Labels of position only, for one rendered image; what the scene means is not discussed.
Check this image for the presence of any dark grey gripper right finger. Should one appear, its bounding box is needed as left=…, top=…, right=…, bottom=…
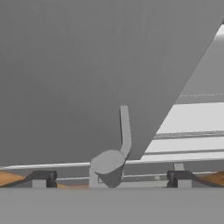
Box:
left=166, top=170, right=224, bottom=189

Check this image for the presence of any grey fridge door handle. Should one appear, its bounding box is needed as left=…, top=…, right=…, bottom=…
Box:
left=88, top=105, right=133, bottom=189

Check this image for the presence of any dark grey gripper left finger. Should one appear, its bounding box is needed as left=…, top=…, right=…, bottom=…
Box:
left=0, top=170, right=59, bottom=189

